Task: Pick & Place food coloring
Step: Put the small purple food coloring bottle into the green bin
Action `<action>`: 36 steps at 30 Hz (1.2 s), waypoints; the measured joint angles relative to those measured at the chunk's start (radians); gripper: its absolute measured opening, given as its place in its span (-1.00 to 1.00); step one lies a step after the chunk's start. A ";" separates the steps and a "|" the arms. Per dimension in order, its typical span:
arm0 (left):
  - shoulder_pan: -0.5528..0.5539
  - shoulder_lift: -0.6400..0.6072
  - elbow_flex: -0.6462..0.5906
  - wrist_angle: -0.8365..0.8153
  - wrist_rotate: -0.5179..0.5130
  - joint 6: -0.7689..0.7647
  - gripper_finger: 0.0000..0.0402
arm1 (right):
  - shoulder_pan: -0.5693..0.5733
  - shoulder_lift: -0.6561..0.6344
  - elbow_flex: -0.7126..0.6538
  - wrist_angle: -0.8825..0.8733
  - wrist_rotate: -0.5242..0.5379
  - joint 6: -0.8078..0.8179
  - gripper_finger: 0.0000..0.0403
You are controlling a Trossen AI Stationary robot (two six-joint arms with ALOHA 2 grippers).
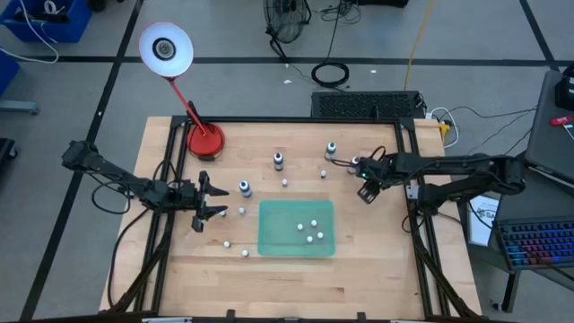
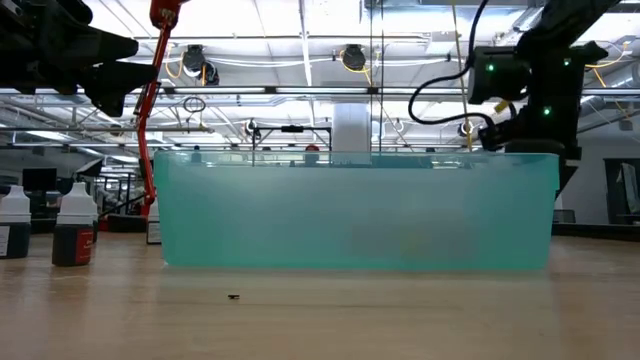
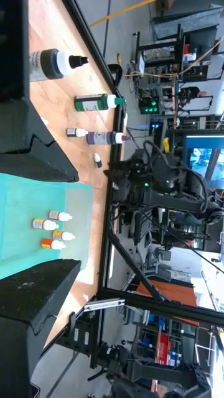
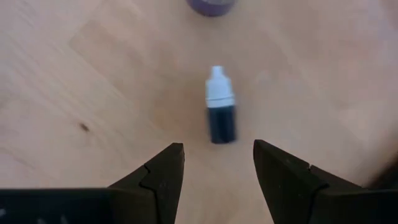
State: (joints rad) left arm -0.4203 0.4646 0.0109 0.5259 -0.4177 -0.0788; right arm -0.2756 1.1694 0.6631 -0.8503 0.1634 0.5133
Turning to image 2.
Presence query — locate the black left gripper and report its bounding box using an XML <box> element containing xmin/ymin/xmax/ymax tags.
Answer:
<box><xmin>0</xmin><ymin>0</ymin><xmax>159</xmax><ymax>119</ymax></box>

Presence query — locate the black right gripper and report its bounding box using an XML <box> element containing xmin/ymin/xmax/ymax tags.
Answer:
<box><xmin>502</xmin><ymin>97</ymin><xmax>584</xmax><ymax>197</ymax></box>

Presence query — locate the small red food coloring bottle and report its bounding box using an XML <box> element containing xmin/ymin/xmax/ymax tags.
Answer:
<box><xmin>51</xmin><ymin>181</ymin><xmax>99</xmax><ymax>268</ymax></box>

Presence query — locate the red desk lamp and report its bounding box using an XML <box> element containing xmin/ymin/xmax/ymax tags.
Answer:
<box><xmin>97</xmin><ymin>0</ymin><xmax>192</xmax><ymax>235</ymax></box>

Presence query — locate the black monitor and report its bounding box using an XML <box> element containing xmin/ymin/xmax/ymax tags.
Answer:
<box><xmin>21</xmin><ymin>167</ymin><xmax>59</xmax><ymax>194</ymax></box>

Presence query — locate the white building pillar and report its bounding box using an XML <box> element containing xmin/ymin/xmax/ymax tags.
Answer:
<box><xmin>331</xmin><ymin>102</ymin><xmax>372</xmax><ymax>154</ymax></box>

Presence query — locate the green translucent plastic bin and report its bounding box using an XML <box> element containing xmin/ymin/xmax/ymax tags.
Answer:
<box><xmin>153</xmin><ymin>149</ymin><xmax>560</xmax><ymax>273</ymax></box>

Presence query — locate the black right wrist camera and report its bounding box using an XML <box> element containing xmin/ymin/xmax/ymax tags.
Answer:
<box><xmin>477</xmin><ymin>121</ymin><xmax>516</xmax><ymax>153</ymax></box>

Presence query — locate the black ceiling cable reel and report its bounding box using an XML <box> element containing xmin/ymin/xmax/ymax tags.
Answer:
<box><xmin>341</xmin><ymin>43</ymin><xmax>368</xmax><ymax>72</ymax></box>
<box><xmin>181</xmin><ymin>43</ymin><xmax>221</xmax><ymax>86</ymax></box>

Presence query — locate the long yellow cable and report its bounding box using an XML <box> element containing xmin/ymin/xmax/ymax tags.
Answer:
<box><xmin>449</xmin><ymin>0</ymin><xmax>475</xmax><ymax>151</ymax></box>

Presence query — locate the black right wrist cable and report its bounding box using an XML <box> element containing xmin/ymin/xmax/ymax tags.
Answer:
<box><xmin>408</xmin><ymin>0</ymin><xmax>501</xmax><ymax>127</ymax></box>

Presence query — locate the black background rig frame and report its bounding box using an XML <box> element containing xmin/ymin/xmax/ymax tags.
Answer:
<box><xmin>251</xmin><ymin>124</ymin><xmax>334</xmax><ymax>152</ymax></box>

